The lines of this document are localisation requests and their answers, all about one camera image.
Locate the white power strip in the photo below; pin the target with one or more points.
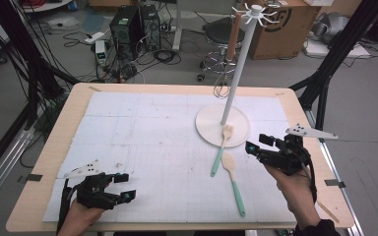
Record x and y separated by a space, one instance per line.
94 37

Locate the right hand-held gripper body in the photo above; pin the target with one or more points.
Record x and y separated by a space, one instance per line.
285 159

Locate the white utensil rack stand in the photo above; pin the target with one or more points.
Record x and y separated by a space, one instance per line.
239 65

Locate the grey computer tower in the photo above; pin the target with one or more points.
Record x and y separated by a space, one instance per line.
151 26

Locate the black tape strip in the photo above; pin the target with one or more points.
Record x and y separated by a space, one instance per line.
34 177
334 183

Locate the thin wooden stick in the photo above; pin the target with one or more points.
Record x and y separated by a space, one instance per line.
328 212

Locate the black round stool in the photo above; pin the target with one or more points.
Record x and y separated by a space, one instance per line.
218 34

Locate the white foam mat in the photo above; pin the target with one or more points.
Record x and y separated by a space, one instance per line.
164 124

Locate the person's right hand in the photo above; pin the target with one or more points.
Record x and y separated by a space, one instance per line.
292 188

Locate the black metal frame stand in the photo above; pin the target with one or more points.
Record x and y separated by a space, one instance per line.
334 52
29 65

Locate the cardboard box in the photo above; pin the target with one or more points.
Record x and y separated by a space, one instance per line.
285 36

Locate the aluminium rail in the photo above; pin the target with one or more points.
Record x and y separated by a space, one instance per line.
341 196
3 170

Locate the white flat board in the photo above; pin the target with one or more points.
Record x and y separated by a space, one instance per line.
341 50

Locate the small white device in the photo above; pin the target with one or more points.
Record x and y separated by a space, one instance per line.
100 52

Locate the grey bag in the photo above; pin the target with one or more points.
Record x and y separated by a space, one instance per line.
331 26

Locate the white desk leg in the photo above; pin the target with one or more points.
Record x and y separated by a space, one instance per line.
177 26

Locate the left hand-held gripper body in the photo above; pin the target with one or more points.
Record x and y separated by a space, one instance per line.
93 193

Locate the person's left hand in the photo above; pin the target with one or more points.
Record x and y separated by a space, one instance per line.
78 221

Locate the black computer tower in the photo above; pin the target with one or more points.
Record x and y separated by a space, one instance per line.
124 31

